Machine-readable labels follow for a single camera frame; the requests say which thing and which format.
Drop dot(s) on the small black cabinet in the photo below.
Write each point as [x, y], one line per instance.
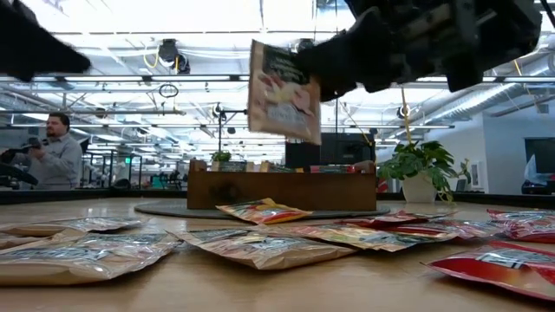
[301, 156]

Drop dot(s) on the black metal stand frame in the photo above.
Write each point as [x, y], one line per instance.
[220, 130]

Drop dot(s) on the grey round woven placemat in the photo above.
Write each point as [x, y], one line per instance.
[173, 210]

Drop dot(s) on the wooden tea organizer box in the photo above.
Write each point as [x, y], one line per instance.
[282, 190]

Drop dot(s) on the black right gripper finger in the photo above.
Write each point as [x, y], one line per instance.
[347, 65]

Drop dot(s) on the green plant in white pot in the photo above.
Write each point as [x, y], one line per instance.
[416, 162]

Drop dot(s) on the long white light bar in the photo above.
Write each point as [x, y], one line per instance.
[173, 78]
[173, 125]

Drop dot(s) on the small distant green plant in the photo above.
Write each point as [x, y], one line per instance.
[221, 156]

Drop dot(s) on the silver ventilation duct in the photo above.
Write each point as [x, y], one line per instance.
[477, 102]

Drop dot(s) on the green exit sign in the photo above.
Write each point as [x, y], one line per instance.
[128, 160]

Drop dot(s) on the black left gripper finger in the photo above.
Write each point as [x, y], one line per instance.
[34, 47]

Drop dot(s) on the person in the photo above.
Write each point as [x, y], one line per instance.
[60, 160]
[532, 169]

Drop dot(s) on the dark wall screen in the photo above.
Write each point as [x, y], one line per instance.
[542, 147]

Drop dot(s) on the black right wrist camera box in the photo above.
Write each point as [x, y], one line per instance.
[461, 78]

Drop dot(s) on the black aluminium table frame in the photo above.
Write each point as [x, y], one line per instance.
[108, 196]

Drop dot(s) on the large black cabinet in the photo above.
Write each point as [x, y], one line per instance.
[347, 149]

